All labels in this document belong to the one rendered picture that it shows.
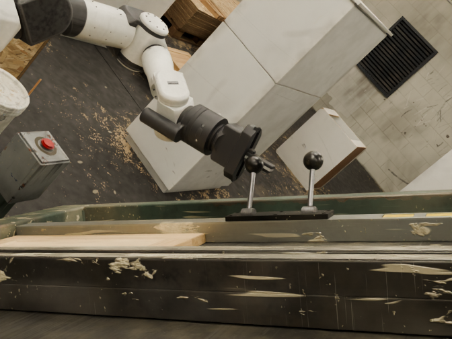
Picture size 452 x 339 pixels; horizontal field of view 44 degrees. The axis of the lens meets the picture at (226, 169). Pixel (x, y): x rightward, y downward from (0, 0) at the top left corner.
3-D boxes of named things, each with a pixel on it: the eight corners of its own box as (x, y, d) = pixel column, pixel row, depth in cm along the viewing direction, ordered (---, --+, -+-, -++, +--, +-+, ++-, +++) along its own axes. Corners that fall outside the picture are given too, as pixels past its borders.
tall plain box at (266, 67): (185, 137, 472) (339, -22, 408) (225, 192, 454) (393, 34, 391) (116, 132, 393) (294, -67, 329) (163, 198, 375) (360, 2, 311)
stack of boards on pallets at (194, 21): (222, 23, 887) (241, 2, 871) (261, 70, 857) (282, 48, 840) (125, -21, 670) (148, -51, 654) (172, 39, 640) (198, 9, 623)
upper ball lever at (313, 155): (302, 221, 103) (307, 157, 109) (321, 220, 102) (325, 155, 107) (295, 214, 100) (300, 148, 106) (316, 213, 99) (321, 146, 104)
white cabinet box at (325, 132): (289, 151, 665) (334, 109, 639) (319, 189, 648) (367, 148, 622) (274, 151, 625) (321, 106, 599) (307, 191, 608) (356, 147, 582)
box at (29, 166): (15, 169, 166) (48, 129, 160) (37, 200, 164) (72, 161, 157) (-18, 173, 156) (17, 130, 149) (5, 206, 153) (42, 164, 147)
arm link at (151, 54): (163, 106, 132) (150, 61, 146) (187, 74, 128) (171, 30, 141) (124, 89, 126) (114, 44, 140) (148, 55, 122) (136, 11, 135)
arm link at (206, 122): (268, 127, 117) (222, 101, 121) (251, 128, 109) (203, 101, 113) (243, 179, 121) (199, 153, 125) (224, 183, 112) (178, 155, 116)
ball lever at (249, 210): (242, 222, 108) (249, 160, 114) (260, 222, 107) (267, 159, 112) (235, 216, 105) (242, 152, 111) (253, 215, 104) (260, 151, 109)
